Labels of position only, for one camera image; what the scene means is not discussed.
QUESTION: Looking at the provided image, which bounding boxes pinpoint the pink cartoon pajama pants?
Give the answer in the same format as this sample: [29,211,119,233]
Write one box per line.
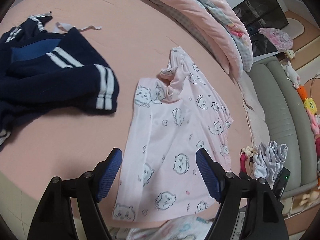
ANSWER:
[112,47,233,223]

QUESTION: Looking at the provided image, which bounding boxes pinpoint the pile of folded clothes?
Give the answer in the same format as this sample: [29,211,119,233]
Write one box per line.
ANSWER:
[240,141,288,185]

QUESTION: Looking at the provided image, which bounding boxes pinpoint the fluffy cartoon pajama leg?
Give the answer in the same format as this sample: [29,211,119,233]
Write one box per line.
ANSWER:
[109,216,213,240]

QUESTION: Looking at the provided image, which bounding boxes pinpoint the beige pillow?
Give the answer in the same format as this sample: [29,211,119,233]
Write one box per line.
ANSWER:
[238,72,270,146]

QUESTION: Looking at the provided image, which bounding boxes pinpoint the green bed headboard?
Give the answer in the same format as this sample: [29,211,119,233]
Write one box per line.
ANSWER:
[248,56,317,198]

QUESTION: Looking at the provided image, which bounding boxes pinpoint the navy striped garment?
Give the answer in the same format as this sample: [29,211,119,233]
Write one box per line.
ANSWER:
[1,12,119,141]

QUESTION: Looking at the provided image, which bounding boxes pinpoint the pink bed sheet mattress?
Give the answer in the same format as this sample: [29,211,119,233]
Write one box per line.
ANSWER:
[0,0,266,230]

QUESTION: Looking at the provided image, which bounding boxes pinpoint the pink folded quilt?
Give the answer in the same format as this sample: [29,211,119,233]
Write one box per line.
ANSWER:
[159,0,253,81]

